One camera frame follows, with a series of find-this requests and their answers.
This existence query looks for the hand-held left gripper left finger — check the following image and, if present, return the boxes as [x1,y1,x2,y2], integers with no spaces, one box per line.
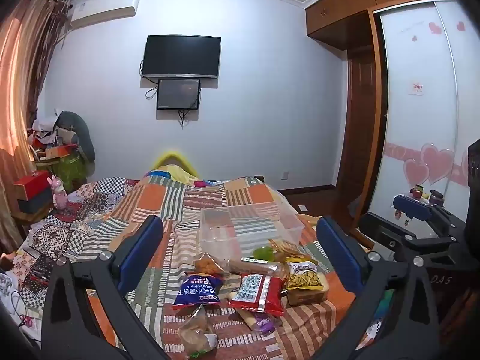
[40,214,177,360]

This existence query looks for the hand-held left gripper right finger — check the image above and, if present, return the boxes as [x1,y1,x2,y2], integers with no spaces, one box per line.
[315,215,441,360]

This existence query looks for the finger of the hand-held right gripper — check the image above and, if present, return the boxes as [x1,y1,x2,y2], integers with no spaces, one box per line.
[392,194,466,234]
[359,213,457,260]

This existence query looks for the blue snack packet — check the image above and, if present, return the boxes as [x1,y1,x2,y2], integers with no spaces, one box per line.
[172,272,223,310]

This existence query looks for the long brown bread packet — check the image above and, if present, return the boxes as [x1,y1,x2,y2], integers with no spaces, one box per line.
[228,257,286,277]

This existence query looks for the red snack packet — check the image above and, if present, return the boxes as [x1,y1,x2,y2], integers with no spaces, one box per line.
[229,273,287,317]

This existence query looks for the clear plastic container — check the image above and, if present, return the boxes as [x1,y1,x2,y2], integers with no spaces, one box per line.
[199,202,305,267]

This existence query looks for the clear bag of buns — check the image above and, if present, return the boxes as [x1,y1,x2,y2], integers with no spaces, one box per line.
[178,304,219,357]

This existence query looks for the purple label bread packet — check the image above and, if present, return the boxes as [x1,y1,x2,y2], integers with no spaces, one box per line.
[234,307,283,337]

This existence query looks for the yellow fries packet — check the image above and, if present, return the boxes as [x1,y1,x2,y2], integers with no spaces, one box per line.
[285,257,329,290]

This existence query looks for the boxed cake slices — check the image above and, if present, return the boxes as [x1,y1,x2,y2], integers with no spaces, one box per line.
[287,281,331,307]

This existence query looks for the grey bag on floor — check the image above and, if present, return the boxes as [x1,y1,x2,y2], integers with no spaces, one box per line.
[346,194,371,219]

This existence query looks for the cracker packet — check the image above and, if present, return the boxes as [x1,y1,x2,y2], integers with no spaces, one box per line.
[268,239,301,263]

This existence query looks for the striped patchwork blanket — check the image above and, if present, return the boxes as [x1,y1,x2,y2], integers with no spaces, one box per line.
[71,174,361,360]

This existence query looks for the orange snack packet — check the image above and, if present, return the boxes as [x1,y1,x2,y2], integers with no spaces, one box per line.
[193,252,230,276]

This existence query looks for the green jelly cup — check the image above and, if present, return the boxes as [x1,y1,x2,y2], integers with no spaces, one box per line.
[253,246,277,264]

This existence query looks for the checkered printed quilt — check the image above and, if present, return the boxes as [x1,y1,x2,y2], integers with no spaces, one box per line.
[0,177,140,325]

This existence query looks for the white heart sliding door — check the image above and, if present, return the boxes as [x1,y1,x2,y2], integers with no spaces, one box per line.
[369,0,480,250]

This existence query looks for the wooden door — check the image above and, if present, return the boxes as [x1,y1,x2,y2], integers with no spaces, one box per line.
[335,43,378,212]

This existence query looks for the pink plush toy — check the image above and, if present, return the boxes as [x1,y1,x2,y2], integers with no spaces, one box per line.
[46,175,69,209]

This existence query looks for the yellow fuzzy arch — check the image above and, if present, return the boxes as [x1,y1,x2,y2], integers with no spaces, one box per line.
[151,149,200,178]

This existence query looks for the grey box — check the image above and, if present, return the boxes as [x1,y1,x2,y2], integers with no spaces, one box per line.
[17,189,54,215]

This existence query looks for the orange cardboard box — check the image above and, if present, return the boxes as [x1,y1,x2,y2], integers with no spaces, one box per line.
[44,144,80,161]

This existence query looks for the red box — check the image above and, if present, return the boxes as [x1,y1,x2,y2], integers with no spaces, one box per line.
[13,170,52,200]

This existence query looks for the brown curtain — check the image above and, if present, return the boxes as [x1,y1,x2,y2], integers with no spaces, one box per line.
[0,0,73,241]

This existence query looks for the white air conditioner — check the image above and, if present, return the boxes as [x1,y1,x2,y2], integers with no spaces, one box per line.
[69,0,142,29]

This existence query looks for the small black wall monitor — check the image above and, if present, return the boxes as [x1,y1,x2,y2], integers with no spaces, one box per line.
[156,78,202,111]

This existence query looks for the black wall television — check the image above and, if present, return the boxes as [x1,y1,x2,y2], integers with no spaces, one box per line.
[141,35,222,80]

